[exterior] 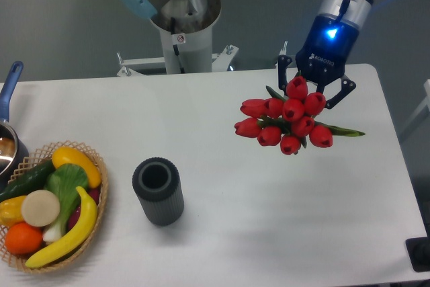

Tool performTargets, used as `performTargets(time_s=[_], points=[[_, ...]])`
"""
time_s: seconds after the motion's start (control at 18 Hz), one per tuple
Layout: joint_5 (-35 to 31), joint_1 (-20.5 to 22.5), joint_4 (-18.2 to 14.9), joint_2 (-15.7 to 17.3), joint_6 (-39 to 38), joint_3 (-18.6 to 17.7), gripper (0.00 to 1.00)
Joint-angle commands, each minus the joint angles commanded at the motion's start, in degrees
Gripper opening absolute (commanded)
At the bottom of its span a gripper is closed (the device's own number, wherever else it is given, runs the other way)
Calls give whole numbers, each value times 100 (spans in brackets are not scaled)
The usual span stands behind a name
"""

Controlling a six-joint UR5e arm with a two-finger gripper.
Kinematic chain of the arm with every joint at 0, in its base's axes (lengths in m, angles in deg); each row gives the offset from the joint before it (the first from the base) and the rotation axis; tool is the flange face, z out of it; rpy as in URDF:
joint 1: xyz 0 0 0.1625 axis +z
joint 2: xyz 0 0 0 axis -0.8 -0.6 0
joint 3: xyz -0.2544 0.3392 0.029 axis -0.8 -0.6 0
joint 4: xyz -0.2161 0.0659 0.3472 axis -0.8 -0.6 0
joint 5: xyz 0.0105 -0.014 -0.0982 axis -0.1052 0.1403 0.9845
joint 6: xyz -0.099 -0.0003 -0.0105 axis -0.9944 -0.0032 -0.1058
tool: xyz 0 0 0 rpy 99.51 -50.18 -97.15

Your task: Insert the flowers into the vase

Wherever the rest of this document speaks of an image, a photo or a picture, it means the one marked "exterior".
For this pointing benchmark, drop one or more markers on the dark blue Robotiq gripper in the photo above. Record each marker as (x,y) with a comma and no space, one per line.
(322,58)

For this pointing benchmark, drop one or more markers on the red tulip bouquet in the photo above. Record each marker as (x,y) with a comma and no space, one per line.
(289,122)

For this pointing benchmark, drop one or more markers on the dark grey ribbed vase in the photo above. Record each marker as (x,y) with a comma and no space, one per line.
(156,182)

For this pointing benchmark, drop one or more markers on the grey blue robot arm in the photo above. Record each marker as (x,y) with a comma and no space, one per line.
(352,12)

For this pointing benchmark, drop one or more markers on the black box at edge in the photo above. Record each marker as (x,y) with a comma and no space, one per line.
(418,252)

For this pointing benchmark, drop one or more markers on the purple red vegetable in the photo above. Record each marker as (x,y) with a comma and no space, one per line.
(95,194)

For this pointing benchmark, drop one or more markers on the yellow squash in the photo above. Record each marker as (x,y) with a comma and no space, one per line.
(69,155)

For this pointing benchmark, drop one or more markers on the yellow banana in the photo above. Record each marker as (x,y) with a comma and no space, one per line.
(74,238)

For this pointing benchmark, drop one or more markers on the green bok choy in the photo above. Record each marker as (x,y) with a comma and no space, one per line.
(62,183)

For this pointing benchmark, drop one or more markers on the green cucumber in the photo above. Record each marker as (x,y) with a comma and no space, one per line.
(30,181)

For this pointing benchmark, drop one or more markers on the beige round disc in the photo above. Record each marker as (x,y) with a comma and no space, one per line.
(40,208)

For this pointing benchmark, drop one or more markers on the yellow bell pepper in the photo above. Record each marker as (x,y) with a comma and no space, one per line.
(11,211)

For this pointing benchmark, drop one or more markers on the orange fruit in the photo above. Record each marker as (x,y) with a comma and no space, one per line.
(23,238)

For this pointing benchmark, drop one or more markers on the woven wicker basket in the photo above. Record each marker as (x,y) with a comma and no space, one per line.
(37,157)

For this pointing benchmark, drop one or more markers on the white frame at right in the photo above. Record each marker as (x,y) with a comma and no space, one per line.
(418,116)

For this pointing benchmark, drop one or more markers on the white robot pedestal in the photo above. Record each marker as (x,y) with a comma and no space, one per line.
(186,32)

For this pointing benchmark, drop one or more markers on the blue handled saucepan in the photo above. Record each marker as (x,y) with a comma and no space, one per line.
(13,150)

